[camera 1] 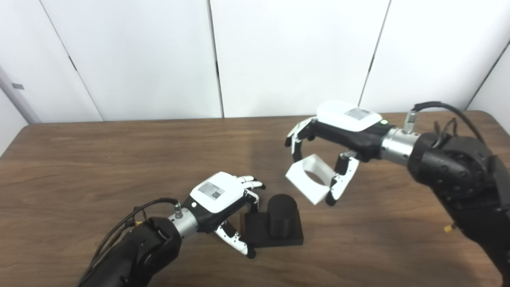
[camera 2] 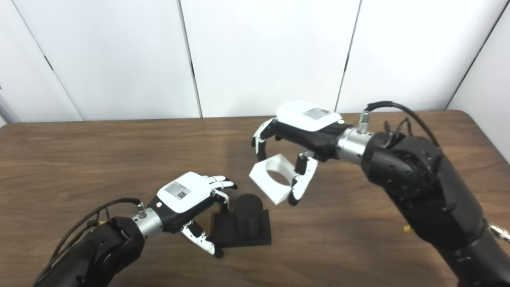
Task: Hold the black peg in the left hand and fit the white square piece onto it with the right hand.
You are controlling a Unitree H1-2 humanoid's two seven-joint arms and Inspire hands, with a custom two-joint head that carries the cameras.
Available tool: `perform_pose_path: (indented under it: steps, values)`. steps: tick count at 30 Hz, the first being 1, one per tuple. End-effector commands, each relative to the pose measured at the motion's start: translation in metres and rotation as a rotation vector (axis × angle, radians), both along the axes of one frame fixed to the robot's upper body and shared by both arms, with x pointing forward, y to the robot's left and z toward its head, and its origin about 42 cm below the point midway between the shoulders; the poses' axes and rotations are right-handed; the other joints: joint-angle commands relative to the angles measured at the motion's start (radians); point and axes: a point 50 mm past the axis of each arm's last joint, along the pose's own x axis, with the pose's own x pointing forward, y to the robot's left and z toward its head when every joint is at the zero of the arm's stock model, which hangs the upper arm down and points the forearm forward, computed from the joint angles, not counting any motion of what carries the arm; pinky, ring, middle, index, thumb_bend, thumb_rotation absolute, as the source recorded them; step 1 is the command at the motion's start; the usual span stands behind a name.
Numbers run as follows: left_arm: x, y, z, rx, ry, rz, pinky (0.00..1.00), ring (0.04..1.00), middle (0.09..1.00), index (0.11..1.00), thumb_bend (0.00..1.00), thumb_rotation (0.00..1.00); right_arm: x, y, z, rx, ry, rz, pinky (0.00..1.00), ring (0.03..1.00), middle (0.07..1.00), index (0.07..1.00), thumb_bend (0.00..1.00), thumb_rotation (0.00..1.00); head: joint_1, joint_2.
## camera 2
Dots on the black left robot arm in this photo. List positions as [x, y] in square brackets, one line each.
[103, 251]

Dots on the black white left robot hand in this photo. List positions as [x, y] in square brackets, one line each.
[183, 195]

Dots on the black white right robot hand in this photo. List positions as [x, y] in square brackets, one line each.
[306, 119]

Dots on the grey wall post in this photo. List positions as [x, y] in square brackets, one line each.
[7, 107]

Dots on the white square piece with hole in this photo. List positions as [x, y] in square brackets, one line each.
[261, 177]

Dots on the black peg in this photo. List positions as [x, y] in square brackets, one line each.
[247, 217]

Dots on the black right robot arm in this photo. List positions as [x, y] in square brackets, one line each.
[430, 191]

